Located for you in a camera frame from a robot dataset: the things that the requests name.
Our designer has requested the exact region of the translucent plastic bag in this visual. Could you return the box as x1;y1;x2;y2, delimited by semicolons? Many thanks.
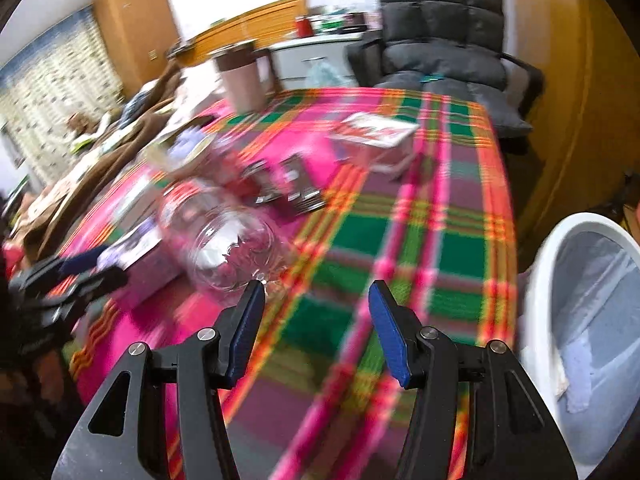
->
305;59;352;89

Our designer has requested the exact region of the white trash bin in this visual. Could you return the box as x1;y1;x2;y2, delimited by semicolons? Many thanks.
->
517;212;640;467

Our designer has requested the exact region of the white quilt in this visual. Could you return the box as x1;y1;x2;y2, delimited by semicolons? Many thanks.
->
165;67;236;128

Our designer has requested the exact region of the patterned curtain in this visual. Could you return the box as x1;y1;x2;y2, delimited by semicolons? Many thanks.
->
0;7;123;171

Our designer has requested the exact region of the grey padded chair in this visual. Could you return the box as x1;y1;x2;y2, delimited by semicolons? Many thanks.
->
347;0;546;138

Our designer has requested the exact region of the plaid pink green tablecloth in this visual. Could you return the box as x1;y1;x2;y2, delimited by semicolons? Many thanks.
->
55;87;518;480

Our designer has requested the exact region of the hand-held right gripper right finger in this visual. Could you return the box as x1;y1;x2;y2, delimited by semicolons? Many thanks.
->
367;281;578;480

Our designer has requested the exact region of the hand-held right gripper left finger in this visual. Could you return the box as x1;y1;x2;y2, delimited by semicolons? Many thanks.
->
50;280;267;480

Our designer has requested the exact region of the orange wooden cabinet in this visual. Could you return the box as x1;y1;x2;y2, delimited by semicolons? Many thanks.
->
94;0;181;98

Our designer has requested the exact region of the wooden headboard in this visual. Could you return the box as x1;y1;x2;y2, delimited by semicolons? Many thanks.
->
167;0;310;68

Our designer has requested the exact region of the purple white packet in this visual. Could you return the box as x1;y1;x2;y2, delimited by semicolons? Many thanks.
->
97;224;167;273

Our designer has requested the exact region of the crushed clear plastic cup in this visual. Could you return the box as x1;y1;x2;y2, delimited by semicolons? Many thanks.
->
157;182;236;241

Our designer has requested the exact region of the white nightstand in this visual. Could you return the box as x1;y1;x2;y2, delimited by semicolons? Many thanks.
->
270;30;381;93

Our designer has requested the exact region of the red white carton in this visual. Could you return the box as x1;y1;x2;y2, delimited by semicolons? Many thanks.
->
327;112;421;181

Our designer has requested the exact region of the brown white pitcher jug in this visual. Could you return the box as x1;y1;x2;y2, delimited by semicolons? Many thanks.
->
212;42;277;113

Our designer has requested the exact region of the large wooden wardrobe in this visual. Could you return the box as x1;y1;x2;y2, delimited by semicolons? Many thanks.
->
500;0;640;213

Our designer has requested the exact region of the brown snack wrapper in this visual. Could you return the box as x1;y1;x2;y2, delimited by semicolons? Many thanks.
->
280;152;327;218

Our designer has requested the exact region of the pale plastic bin liner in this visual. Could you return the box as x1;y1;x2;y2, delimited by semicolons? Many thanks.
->
550;230;640;461

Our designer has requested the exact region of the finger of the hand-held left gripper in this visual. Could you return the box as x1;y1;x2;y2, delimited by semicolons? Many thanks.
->
30;265;130;321
15;247;108;286

